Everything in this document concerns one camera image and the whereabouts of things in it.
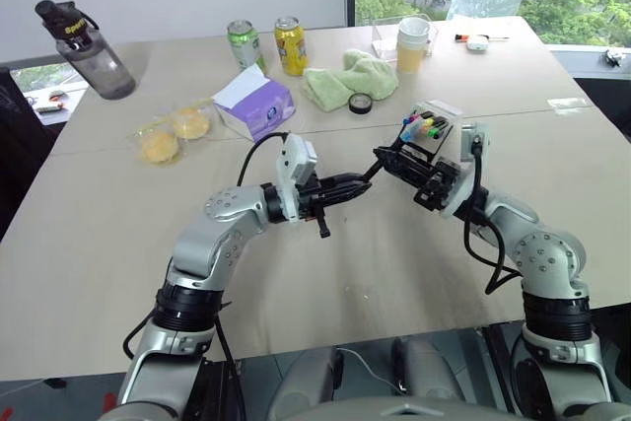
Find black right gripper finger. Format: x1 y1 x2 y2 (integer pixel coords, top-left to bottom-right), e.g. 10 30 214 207
372 144 438 172
380 157 433 188

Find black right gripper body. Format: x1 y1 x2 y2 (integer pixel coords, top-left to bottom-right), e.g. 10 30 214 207
412 158 463 218

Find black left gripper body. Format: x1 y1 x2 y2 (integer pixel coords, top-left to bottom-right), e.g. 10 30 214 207
295 176 330 221

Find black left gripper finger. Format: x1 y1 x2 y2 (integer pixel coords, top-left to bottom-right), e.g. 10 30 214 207
320 172 367 191
322 180 375 204

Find thin black pen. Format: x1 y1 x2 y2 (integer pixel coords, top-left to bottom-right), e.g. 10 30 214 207
362 156 386 183

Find clear plastic pen holder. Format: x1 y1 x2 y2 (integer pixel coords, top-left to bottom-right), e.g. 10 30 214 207
393 99 465 164

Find black tape roll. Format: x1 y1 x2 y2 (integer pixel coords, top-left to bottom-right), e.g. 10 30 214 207
347 92 373 115

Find light green towel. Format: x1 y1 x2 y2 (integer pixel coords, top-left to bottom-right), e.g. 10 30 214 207
301 48 400 111

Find purple white tissue box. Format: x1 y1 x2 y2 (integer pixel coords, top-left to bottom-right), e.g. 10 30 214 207
211 63 296 143

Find stacked paper cups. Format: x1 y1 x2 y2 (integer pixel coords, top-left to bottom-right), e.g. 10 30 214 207
395 16 431 76

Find clear acrylic box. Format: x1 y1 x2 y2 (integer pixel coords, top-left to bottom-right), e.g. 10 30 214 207
371 13 440 63

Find small white orange tool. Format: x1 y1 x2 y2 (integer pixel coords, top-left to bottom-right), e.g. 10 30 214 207
454 33 511 43

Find wrapped yellow bread bun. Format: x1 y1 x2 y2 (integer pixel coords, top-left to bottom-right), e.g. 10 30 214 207
167 98 217 142
133 119 187 168

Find yellow drink can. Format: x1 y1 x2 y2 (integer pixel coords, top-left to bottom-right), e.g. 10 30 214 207
273 16 310 78

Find green drink can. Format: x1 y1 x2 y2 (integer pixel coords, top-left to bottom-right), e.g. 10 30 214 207
226 19 270 75

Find grey rounded robot leg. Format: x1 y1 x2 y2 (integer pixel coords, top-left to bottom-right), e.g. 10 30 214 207
391 336 467 405
268 344 345 421

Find small black metal clip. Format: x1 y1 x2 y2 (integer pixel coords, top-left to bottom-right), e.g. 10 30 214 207
599 47 627 68

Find grey robot torso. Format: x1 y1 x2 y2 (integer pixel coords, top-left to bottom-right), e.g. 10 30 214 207
295 398 524 421

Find grey sports water bottle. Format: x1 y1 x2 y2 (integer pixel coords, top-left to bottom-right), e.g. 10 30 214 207
34 0 137 101

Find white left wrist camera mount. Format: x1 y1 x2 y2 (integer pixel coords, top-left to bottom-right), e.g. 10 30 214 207
273 132 322 223

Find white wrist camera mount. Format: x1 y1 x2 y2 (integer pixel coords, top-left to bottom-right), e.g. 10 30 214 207
437 121 493 221
273 132 322 223

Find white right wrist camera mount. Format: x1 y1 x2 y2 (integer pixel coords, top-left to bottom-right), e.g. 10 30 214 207
437 121 493 221

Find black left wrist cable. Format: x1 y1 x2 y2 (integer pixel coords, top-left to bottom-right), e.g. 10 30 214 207
235 131 292 188

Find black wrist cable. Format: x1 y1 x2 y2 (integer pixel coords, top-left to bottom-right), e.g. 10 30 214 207
461 136 523 297
235 131 292 188

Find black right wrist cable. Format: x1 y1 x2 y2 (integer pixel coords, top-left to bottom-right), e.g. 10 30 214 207
461 136 523 297

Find thin white cable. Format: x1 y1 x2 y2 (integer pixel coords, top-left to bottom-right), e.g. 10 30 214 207
337 346 401 395

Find black left shoulder cable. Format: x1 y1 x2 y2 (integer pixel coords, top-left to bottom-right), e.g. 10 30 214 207
121 299 247 421

